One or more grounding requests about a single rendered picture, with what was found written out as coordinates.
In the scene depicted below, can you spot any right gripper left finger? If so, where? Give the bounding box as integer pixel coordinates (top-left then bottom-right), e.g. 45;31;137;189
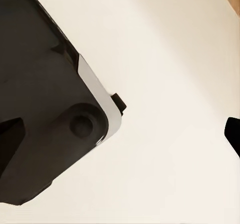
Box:
0;117;26;177

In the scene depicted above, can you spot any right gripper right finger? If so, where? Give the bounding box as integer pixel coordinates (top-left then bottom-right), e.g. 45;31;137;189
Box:
224;117;240;157

